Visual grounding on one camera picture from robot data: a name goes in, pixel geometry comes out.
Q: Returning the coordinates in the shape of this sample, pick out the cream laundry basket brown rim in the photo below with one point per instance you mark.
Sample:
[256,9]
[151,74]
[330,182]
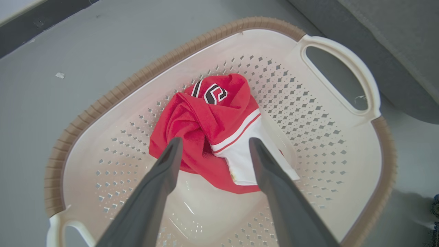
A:
[308,154]

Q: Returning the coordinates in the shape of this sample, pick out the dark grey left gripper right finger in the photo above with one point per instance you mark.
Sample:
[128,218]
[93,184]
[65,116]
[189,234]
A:
[284,206]

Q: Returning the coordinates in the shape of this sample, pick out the red and white jersey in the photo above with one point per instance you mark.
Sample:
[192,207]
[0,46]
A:
[205,123]

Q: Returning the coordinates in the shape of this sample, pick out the black wall baseboard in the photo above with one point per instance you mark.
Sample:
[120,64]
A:
[34,24]

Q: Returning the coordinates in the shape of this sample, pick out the small white paper scrap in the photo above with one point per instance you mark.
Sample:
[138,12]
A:
[60,75]

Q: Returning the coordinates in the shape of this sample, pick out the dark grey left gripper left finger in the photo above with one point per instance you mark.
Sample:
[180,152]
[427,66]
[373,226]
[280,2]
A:
[151,199]

